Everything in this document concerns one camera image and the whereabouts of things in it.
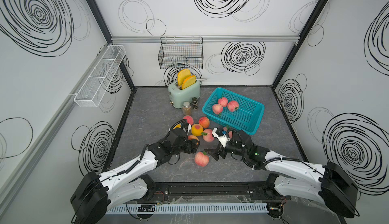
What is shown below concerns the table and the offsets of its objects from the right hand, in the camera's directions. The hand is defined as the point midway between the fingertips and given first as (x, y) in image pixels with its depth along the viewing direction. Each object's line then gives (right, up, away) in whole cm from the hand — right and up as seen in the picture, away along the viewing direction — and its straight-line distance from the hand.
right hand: (209, 143), depth 76 cm
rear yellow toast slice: (-16, +38, +23) cm, 47 cm away
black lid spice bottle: (-8, +20, +25) cm, 33 cm away
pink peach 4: (+18, +18, +24) cm, 35 cm away
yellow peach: (-14, +12, -15) cm, 23 cm away
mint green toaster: (-19, +24, +23) cm, 38 cm away
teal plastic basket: (+28, +10, +26) cm, 40 cm away
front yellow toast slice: (-12, +34, +19) cm, 40 cm away
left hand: (-7, -1, +4) cm, 8 cm away
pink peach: (-11, +10, +18) cm, 23 cm away
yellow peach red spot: (-7, +4, +15) cm, 17 cm away
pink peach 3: (+12, +21, +29) cm, 38 cm away
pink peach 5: (-4, -9, +3) cm, 11 cm away
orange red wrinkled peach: (-2, +8, +18) cm, 20 cm away
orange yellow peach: (-9, +3, +2) cm, 10 cm away
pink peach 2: (+7, +16, +24) cm, 30 cm away
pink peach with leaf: (0, +1, +12) cm, 12 cm away
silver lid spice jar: (-13, +16, +21) cm, 29 cm away
